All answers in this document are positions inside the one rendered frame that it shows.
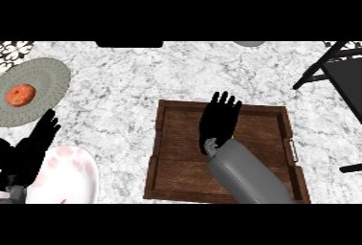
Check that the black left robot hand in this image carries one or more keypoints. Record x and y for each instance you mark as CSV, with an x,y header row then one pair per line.
x,y
33,146

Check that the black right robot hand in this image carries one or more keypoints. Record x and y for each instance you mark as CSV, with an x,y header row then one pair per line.
x,y
218,122

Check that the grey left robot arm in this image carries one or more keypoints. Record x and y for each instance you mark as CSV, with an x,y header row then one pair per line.
x,y
11,194

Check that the brown wooden tray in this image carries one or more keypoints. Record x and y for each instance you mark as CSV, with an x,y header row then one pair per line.
x,y
188,166

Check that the white pink plate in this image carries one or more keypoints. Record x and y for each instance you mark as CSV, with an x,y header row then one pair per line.
x,y
66,178

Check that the red orange round fruit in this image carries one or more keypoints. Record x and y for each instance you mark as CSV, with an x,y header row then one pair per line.
x,y
21,95

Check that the grey round placemat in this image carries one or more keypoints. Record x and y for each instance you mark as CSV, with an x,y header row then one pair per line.
x,y
37,92

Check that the grey round object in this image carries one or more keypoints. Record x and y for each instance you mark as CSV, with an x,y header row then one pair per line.
x,y
250,43

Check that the black white patterned tile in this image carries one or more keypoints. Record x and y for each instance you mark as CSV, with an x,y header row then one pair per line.
x,y
14,52

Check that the black flat object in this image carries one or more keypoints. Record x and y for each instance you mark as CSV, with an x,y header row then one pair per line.
x,y
129,44

